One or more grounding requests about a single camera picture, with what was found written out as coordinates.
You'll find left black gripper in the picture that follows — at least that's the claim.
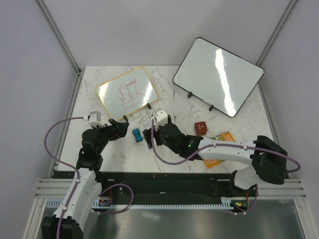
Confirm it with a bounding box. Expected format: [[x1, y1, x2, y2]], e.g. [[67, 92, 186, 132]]
[[91, 119, 128, 154]]

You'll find blue whiteboard eraser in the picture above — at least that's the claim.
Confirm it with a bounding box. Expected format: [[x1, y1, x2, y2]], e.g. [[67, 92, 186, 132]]
[[132, 128, 143, 142]]

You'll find yellow framed small whiteboard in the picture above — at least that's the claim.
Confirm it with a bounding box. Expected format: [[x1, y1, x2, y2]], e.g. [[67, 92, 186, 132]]
[[95, 66, 159, 120]]

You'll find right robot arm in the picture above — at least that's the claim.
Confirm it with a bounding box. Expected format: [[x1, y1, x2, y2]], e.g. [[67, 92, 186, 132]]
[[143, 116, 288, 196]]

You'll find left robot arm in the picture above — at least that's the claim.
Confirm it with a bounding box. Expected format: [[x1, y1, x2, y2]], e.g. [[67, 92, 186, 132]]
[[41, 117, 129, 239]]

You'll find black framed large whiteboard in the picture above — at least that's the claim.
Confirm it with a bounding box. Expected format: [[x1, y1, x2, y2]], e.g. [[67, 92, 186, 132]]
[[172, 37, 264, 118]]

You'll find red power cube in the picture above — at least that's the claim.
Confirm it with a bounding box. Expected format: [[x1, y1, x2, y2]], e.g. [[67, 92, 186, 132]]
[[194, 121, 208, 136]]

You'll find orange treehouse book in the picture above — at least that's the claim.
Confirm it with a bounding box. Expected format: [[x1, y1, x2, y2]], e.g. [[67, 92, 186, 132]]
[[203, 131, 236, 170]]

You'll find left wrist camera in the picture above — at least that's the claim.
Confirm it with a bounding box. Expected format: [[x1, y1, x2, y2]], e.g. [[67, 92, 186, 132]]
[[88, 111, 105, 128]]

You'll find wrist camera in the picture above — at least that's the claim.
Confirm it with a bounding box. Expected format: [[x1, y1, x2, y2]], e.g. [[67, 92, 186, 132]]
[[152, 109, 168, 125], [88, 111, 105, 128]]

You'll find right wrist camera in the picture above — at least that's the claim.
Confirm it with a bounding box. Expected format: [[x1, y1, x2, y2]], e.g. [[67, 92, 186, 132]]
[[152, 109, 168, 125]]

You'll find small whiteboard wire stand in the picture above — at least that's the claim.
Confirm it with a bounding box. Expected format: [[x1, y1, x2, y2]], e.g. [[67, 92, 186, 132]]
[[123, 103, 152, 122]]

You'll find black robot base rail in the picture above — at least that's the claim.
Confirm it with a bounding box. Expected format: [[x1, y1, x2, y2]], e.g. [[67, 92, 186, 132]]
[[97, 171, 256, 205]]

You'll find large whiteboard wire stand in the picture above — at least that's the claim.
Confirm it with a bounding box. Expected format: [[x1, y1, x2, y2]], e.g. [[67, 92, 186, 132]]
[[187, 92, 215, 112]]

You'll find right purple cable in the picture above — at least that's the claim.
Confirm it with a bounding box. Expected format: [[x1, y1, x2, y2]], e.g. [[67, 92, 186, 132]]
[[151, 118, 301, 216]]

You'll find purple cable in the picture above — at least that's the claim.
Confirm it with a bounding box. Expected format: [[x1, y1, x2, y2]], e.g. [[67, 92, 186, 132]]
[[151, 118, 301, 216], [44, 116, 135, 239]]

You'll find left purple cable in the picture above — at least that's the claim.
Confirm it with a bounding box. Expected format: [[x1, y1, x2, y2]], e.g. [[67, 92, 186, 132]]
[[44, 116, 135, 239]]

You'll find aluminium frame rail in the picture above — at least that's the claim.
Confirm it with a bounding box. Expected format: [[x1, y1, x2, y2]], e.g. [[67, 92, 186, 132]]
[[35, 179, 306, 200]]

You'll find white slotted cable duct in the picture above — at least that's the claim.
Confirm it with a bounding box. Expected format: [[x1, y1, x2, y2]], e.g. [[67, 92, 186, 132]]
[[46, 198, 236, 209]]

